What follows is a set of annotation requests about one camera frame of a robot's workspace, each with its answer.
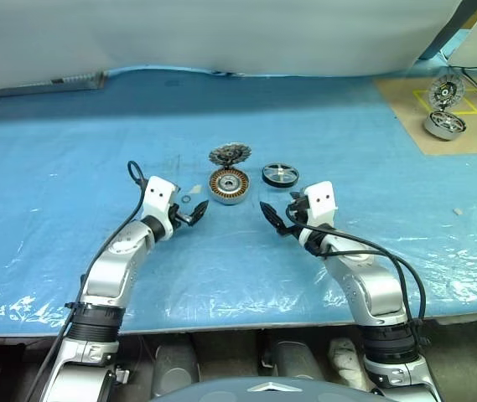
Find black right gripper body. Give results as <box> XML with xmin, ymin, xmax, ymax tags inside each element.
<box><xmin>286</xmin><ymin>190</ymin><xmax>312</xmax><ymax>228</ymax></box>

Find grey power strip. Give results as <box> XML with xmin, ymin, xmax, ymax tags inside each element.
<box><xmin>0</xmin><ymin>70</ymin><xmax>107</xmax><ymax>101</ymax></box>

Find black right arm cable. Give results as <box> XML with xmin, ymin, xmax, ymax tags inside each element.
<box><xmin>286</xmin><ymin>209</ymin><xmax>430</xmax><ymax>348</ymax></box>

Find round silver finned motor disc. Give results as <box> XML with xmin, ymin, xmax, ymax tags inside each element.
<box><xmin>426</xmin><ymin>74</ymin><xmax>466</xmax><ymax>111</ymax></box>

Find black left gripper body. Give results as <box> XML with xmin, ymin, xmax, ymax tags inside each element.
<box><xmin>168</xmin><ymin>200</ymin><xmax>194</xmax><ymax>231</ymax></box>

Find silver toothed gear disc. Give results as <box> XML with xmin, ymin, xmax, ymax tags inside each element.
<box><xmin>208</xmin><ymin>143</ymin><xmax>253</xmax><ymax>169</ymax></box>

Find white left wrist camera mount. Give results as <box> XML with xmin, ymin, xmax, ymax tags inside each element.
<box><xmin>139</xmin><ymin>175</ymin><xmax>180</xmax><ymax>242</ymax></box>

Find blue plastic table cover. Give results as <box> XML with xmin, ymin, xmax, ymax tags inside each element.
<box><xmin>0</xmin><ymin>62</ymin><xmax>477</xmax><ymax>337</ymax></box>

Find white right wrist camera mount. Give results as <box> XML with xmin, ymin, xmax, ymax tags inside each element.
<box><xmin>298</xmin><ymin>180</ymin><xmax>340</xmax><ymax>249</ymax></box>

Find silver spoked motor housing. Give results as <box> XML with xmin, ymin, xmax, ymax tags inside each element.
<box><xmin>423</xmin><ymin>109</ymin><xmax>469</xmax><ymax>142</ymax></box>

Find silver motor stator copper windings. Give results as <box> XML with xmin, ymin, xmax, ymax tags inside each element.
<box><xmin>208</xmin><ymin>167</ymin><xmax>251</xmax><ymax>208</ymax></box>

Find grey robot torso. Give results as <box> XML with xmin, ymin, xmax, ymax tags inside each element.
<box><xmin>149</xmin><ymin>375</ymin><xmax>390</xmax><ymax>402</ymax></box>

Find brown cardboard sheet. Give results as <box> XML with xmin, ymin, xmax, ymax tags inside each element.
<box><xmin>372</xmin><ymin>62</ymin><xmax>477</xmax><ymax>157</ymax></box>

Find white backdrop sheet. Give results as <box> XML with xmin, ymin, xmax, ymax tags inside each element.
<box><xmin>0</xmin><ymin>0</ymin><xmax>466</xmax><ymax>100</ymax></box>

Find grey metal frame bar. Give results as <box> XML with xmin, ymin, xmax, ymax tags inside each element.
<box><xmin>417</xmin><ymin>0</ymin><xmax>477</xmax><ymax>60</ymax></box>

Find black silver rotor cap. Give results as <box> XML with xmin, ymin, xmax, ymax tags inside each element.
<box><xmin>261</xmin><ymin>162</ymin><xmax>301</xmax><ymax>190</ymax></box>

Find long thin black cable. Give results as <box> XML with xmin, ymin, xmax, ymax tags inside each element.
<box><xmin>446</xmin><ymin>64</ymin><xmax>477</xmax><ymax>114</ymax></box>

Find dark grey rounded cylinder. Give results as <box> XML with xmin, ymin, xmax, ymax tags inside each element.
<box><xmin>270</xmin><ymin>338</ymin><xmax>324</xmax><ymax>380</ymax></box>
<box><xmin>151</xmin><ymin>341</ymin><xmax>200</xmax><ymax>397</ymax></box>

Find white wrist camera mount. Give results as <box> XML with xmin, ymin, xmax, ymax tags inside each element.
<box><xmin>139</xmin><ymin>175</ymin><xmax>180</xmax><ymax>242</ymax></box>
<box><xmin>298</xmin><ymin>180</ymin><xmax>340</xmax><ymax>249</ymax></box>

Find crumpled white cloth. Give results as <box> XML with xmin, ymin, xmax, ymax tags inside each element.
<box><xmin>329</xmin><ymin>338</ymin><xmax>370</xmax><ymax>391</ymax></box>

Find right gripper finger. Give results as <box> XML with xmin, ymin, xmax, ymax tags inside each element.
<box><xmin>277</xmin><ymin>224</ymin><xmax>303</xmax><ymax>239</ymax></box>
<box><xmin>259</xmin><ymin>201</ymin><xmax>286</xmax><ymax>229</ymax></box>

